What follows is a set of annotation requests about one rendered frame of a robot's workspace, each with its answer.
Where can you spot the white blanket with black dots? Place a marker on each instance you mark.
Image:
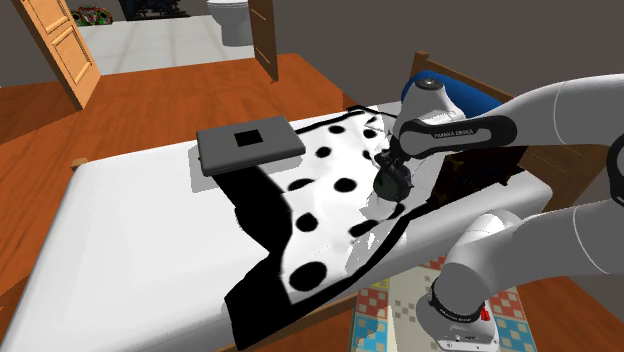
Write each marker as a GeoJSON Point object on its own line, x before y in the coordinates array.
{"type": "Point", "coordinates": [326, 200]}

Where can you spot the dark brown wooden door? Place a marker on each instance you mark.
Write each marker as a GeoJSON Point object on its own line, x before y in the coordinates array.
{"type": "Point", "coordinates": [265, 39]}

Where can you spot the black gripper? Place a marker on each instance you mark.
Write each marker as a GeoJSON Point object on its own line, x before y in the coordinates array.
{"type": "Point", "coordinates": [393, 180]}

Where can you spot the patterned robot stand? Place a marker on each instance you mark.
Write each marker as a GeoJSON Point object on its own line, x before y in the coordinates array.
{"type": "Point", "coordinates": [378, 312]}

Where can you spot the blue pillow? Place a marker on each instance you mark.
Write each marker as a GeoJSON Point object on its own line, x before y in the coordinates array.
{"type": "Point", "coordinates": [480, 100]}

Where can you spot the red and green toy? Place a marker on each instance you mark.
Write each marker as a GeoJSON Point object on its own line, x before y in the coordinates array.
{"type": "Point", "coordinates": [91, 15]}

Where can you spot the white toilet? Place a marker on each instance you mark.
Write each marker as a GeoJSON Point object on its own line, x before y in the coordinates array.
{"type": "Point", "coordinates": [234, 22]}

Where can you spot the light orange wooden door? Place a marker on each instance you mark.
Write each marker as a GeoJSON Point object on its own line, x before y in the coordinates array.
{"type": "Point", "coordinates": [63, 48]}

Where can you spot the wooden bed with white mattress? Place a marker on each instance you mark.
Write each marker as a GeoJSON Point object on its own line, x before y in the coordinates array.
{"type": "Point", "coordinates": [122, 219]}

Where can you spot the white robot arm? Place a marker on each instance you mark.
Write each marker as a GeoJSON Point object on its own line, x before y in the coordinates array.
{"type": "Point", "coordinates": [551, 244]}

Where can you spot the grey closed laptop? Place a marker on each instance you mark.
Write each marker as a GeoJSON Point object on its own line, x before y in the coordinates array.
{"type": "Point", "coordinates": [253, 156]}

